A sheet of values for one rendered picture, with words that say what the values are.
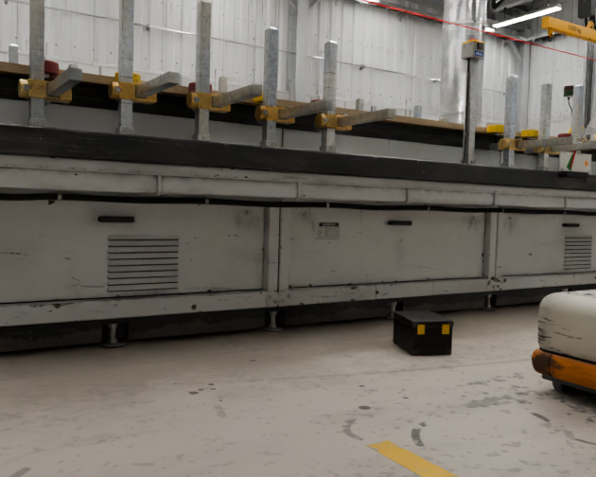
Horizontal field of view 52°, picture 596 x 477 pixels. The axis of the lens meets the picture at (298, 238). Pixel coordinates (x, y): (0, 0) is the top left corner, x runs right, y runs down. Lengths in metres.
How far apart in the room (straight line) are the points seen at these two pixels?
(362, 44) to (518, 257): 8.76
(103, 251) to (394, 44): 10.50
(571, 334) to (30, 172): 1.55
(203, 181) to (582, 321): 1.20
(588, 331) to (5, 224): 1.72
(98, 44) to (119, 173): 7.64
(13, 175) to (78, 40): 7.67
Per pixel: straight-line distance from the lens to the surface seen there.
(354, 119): 2.22
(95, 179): 1.94
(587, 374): 1.77
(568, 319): 1.79
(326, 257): 2.58
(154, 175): 1.99
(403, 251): 2.84
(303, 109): 2.03
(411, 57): 12.53
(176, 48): 9.95
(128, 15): 2.01
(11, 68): 2.08
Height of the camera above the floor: 0.50
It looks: 3 degrees down
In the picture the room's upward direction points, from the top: 2 degrees clockwise
